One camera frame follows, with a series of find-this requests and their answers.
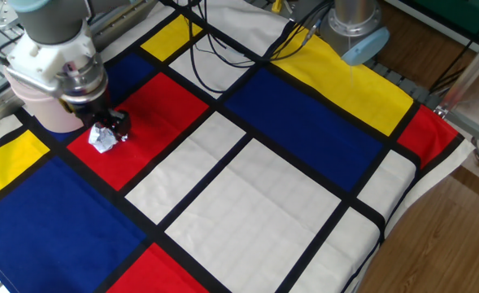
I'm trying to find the aluminium frame rail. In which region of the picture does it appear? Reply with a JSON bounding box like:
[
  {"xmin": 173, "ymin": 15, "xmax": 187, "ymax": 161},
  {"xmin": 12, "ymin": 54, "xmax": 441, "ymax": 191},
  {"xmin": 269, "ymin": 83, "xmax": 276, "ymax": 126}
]
[{"xmin": 444, "ymin": 109, "xmax": 479, "ymax": 152}]

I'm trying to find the aluminium corner frame post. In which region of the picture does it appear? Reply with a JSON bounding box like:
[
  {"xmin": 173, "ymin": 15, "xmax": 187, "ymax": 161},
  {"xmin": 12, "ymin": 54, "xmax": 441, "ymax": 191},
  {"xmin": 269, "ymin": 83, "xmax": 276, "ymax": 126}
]
[{"xmin": 433, "ymin": 26, "xmax": 479, "ymax": 119}]

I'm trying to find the pink swing-lid trash can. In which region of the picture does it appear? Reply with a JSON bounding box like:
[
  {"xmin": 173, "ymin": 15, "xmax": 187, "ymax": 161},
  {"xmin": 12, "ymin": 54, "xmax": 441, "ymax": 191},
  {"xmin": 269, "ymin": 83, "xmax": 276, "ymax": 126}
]
[{"xmin": 3, "ymin": 67, "xmax": 86, "ymax": 134}]

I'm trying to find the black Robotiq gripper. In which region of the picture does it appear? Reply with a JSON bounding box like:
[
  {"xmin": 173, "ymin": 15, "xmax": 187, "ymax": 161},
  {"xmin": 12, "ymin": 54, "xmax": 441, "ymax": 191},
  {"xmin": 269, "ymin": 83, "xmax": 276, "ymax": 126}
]
[{"xmin": 62, "ymin": 87, "xmax": 133, "ymax": 142}]

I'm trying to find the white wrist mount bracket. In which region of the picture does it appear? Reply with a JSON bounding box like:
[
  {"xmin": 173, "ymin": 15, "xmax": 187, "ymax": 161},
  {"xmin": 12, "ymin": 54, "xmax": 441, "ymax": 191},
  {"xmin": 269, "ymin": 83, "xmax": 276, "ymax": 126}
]
[{"xmin": 5, "ymin": 19, "xmax": 98, "ymax": 85}]

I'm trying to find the colour block tablecloth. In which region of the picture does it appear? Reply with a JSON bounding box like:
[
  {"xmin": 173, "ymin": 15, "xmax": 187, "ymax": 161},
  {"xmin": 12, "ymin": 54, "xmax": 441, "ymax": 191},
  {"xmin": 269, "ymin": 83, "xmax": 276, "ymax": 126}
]
[{"xmin": 0, "ymin": 0, "xmax": 478, "ymax": 293}]

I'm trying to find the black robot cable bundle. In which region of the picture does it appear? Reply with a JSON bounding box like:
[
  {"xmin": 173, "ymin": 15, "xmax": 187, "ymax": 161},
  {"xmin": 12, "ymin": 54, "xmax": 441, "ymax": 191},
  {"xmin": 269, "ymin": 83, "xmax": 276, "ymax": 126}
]
[{"xmin": 157, "ymin": 0, "xmax": 336, "ymax": 94}]

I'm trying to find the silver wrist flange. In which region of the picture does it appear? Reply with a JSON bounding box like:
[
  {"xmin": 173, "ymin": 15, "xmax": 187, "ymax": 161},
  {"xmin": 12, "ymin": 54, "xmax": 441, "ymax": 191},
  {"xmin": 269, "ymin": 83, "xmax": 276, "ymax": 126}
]
[{"xmin": 58, "ymin": 51, "xmax": 110, "ymax": 106}]

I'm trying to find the white paper ball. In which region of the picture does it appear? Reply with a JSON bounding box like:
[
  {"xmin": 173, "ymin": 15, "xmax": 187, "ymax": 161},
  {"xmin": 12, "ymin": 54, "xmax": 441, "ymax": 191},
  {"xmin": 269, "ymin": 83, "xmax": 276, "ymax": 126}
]
[{"xmin": 88, "ymin": 123, "xmax": 129, "ymax": 155}]

